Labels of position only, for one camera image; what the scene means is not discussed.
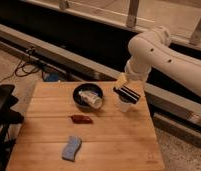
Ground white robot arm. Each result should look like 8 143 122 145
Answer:
123 27 201 97

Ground black striped block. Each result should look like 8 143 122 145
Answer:
113 86 140 104

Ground clear plastic cup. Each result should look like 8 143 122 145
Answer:
116 96 132 113

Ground black bowl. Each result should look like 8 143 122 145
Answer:
73 83 103 109

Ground white crumpled cup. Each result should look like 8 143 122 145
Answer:
79 90 102 109

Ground wooden table board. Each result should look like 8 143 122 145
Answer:
6 82 164 171

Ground blue object under table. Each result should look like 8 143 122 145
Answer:
43 73 59 82

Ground blue sponge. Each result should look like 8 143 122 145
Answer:
62 136 82 162

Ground black chair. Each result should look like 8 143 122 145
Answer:
0 84 24 167

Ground grey metal floor rail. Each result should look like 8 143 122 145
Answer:
0 24 201 127

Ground black cables on floor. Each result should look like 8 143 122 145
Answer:
0 46 48 84

